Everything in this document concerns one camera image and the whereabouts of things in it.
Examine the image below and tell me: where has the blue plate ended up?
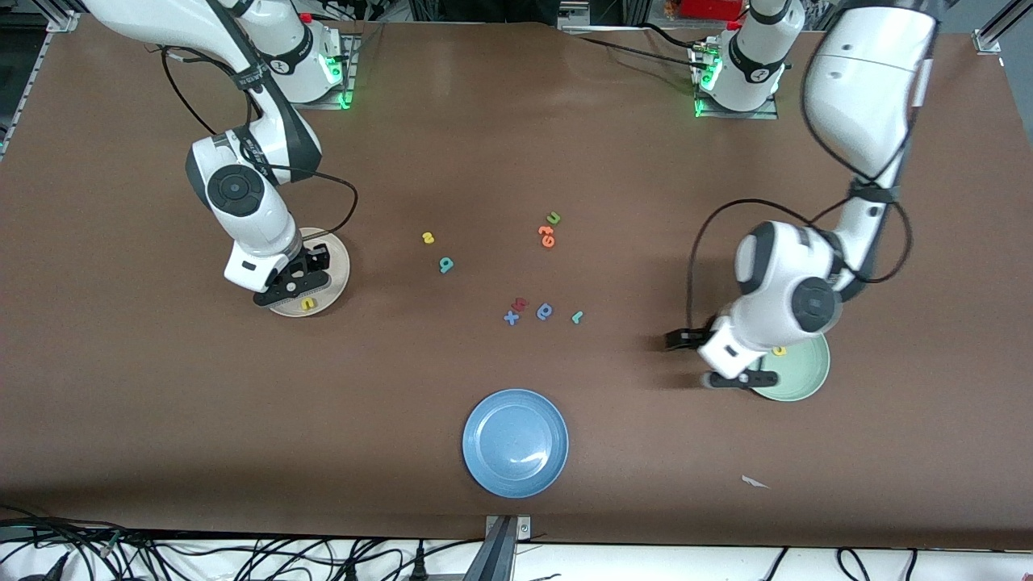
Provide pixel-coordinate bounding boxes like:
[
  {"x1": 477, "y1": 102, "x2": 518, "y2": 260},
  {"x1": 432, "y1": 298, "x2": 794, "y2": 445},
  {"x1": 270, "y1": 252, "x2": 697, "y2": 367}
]
[{"x1": 462, "y1": 389, "x2": 570, "y2": 499}]

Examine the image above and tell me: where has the brown table cover sheet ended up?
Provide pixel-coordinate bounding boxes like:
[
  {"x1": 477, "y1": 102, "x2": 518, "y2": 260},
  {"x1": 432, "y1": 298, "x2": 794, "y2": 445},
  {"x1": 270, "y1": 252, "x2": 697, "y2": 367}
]
[{"x1": 0, "y1": 15, "x2": 1033, "y2": 551}]

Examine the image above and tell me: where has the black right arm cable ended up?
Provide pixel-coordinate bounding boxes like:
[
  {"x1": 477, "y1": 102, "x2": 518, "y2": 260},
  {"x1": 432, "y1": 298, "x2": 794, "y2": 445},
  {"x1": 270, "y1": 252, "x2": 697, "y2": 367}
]
[{"x1": 160, "y1": 44, "x2": 358, "y2": 236}]

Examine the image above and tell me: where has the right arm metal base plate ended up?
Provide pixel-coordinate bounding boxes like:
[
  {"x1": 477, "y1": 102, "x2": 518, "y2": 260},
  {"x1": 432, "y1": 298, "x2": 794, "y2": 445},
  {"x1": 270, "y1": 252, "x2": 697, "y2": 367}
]
[{"x1": 268, "y1": 32, "x2": 361, "y2": 111}]

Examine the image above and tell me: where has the black base cable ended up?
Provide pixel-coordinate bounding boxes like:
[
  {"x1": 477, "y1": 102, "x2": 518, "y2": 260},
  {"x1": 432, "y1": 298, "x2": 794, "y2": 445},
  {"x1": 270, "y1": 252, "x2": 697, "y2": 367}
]
[
  {"x1": 575, "y1": 36, "x2": 711, "y2": 70},
  {"x1": 640, "y1": 23, "x2": 699, "y2": 49}
]

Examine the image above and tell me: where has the red box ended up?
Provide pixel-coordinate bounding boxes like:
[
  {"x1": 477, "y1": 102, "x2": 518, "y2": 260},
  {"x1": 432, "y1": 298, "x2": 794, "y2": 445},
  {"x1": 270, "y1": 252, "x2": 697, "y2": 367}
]
[{"x1": 676, "y1": 0, "x2": 747, "y2": 21}]

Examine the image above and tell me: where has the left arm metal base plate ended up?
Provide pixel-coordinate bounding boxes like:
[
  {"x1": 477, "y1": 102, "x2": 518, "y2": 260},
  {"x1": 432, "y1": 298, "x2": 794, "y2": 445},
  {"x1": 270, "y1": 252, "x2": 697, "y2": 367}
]
[{"x1": 692, "y1": 40, "x2": 780, "y2": 120}]

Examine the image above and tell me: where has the beige brown plate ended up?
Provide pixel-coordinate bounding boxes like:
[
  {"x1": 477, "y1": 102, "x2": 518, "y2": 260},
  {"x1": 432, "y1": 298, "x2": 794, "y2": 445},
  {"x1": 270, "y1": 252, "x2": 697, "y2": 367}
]
[{"x1": 266, "y1": 228, "x2": 351, "y2": 318}]

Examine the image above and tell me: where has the pale green plate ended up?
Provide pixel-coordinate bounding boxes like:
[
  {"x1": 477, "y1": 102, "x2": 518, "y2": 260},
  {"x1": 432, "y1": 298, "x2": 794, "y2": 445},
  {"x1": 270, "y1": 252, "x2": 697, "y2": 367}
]
[{"x1": 751, "y1": 335, "x2": 830, "y2": 403}]

